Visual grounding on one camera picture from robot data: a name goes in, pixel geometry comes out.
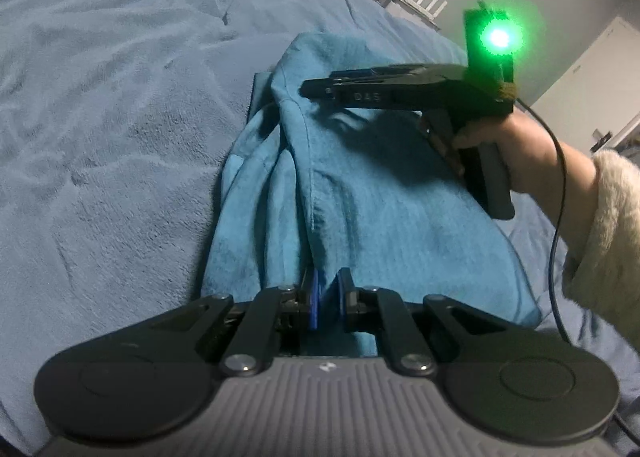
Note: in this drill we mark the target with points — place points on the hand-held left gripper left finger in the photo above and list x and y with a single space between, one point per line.
314 299

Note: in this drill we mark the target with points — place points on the white router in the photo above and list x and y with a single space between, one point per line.
417 2

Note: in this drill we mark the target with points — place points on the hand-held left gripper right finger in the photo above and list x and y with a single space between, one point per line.
342 299

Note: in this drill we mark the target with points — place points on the person's right forearm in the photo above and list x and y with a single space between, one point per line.
605 227

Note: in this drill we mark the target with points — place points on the white door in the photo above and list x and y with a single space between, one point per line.
595 62

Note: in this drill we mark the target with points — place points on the light blue blanket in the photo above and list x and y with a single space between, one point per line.
110 112

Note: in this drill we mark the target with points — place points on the person's right hand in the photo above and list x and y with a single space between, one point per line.
520 147

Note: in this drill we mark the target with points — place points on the teal fleece garment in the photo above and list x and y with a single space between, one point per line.
380 197

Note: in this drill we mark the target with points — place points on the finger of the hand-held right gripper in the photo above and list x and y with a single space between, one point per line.
365 96
385 71

